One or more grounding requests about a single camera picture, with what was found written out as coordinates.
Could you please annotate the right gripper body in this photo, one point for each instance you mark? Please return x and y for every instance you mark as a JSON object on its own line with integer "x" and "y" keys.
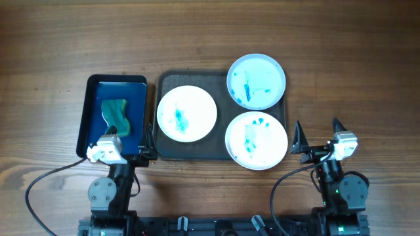
{"x": 314, "y": 154}

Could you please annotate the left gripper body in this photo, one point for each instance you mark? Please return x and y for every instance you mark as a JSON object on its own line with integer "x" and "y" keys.
{"x": 135, "y": 160}

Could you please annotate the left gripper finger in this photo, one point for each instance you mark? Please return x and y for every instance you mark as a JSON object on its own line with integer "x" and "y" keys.
{"x": 148, "y": 145}
{"x": 111, "y": 130}

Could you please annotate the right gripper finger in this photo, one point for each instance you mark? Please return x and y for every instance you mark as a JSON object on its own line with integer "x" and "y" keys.
{"x": 299, "y": 143}
{"x": 337, "y": 126}

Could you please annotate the green yellow sponge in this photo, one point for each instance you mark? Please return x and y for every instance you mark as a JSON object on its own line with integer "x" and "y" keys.
{"x": 113, "y": 112}

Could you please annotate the white plate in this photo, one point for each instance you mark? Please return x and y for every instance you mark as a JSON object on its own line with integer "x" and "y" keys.
{"x": 186, "y": 113}
{"x": 256, "y": 140}
{"x": 256, "y": 82}

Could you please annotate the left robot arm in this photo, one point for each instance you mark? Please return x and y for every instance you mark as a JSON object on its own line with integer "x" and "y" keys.
{"x": 110, "y": 195}

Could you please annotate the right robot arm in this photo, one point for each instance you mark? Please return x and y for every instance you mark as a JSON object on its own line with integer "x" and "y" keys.
{"x": 344, "y": 193}

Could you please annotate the black tray with blue water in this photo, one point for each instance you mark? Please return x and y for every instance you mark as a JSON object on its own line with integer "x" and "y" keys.
{"x": 101, "y": 87}

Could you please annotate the dark grey serving tray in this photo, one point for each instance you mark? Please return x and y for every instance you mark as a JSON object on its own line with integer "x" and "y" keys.
{"x": 212, "y": 147}

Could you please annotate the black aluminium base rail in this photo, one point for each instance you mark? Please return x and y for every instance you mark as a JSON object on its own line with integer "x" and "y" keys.
{"x": 256, "y": 225}

